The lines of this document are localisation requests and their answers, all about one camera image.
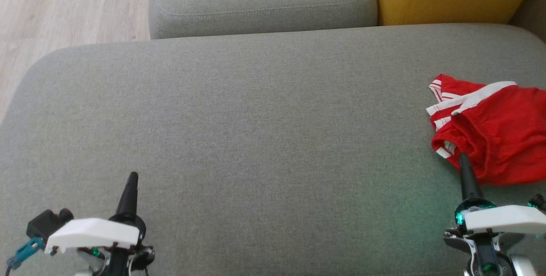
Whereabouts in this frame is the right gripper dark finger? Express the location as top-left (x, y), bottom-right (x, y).
top-left (459, 153), bottom-right (484, 202)

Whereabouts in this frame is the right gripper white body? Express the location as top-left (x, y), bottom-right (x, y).
top-left (454, 198), bottom-right (546, 268)

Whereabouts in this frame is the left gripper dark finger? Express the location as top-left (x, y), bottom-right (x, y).
top-left (115, 172), bottom-right (139, 221)

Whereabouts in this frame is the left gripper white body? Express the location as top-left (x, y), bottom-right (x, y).
top-left (45, 216), bottom-right (155, 276)

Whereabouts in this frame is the red mesh garment white trim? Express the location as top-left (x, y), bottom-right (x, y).
top-left (427, 81), bottom-right (546, 186)

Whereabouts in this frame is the grey sofa seat cushion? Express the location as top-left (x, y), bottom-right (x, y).
top-left (0, 23), bottom-right (546, 276)

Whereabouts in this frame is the grey sofa corner cushion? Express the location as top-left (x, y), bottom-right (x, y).
top-left (510, 0), bottom-right (546, 43)

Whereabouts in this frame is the left black cable blue connector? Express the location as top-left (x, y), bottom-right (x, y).
top-left (5, 237), bottom-right (45, 276)

